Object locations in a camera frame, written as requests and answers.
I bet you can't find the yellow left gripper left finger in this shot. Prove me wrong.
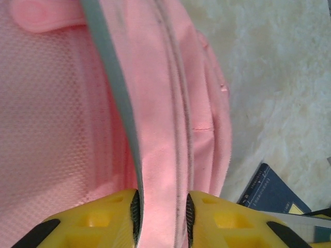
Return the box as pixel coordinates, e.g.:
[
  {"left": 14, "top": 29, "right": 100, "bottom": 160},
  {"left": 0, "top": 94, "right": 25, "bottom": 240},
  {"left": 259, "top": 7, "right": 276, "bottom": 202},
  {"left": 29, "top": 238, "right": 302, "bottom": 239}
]
[{"left": 15, "top": 188, "right": 142, "bottom": 248}]

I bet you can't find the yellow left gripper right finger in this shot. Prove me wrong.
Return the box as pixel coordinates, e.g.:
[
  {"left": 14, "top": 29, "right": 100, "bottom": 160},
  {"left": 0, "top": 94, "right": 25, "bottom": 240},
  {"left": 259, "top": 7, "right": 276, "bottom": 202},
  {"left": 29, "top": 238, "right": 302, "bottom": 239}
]
[{"left": 186, "top": 190, "right": 312, "bottom": 248}]

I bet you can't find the dark blue book yellow label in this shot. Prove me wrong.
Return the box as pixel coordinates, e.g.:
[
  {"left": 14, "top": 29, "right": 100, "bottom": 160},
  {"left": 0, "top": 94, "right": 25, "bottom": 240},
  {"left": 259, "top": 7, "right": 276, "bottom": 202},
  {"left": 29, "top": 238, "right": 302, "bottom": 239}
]
[{"left": 236, "top": 162, "right": 313, "bottom": 215}]

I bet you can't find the pink school backpack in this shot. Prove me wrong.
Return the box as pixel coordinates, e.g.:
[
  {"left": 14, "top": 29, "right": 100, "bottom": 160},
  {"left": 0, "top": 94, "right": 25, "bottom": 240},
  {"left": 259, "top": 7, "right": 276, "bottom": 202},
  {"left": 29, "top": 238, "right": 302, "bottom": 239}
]
[{"left": 0, "top": 0, "right": 232, "bottom": 248}]

